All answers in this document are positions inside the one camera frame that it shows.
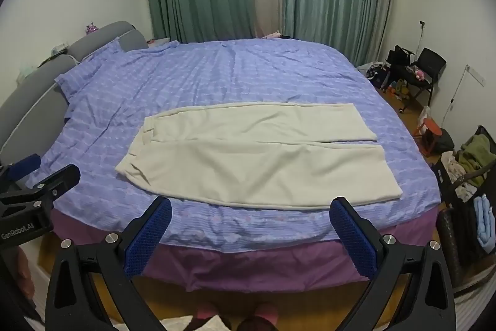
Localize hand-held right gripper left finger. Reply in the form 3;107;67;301
44;196;173;331

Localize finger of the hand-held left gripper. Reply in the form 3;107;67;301
0;154;42;190
0;164;81;213

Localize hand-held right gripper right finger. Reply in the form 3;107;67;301
329;196;455;331

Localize cream pants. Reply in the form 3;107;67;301
115;103;403;209

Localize person's left forearm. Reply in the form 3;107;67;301
15;249;35;302

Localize grey padded headboard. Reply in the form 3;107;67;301
0;21;148;169

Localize purple bed skirt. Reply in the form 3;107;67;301
50;207;441;293

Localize pink slipper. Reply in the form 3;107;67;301
251;302;280;327
195;302;218;322

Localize dark wicker basket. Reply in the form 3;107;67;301
436;160;496;287

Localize purple floral pillow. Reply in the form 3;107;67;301
54;37;130;103

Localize light blue towel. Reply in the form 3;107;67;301
473;195;496;254

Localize orange stool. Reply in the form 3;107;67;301
416;117;443;156

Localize patterned dark bag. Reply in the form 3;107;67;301
364;61;390;88

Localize purple floral blanket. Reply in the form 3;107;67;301
25;37;442;252

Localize black folding chair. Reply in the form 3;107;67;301
399;47;447;110

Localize black bag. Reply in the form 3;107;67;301
387;45;415;76

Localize white cable duct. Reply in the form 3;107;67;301
464;64;486;87

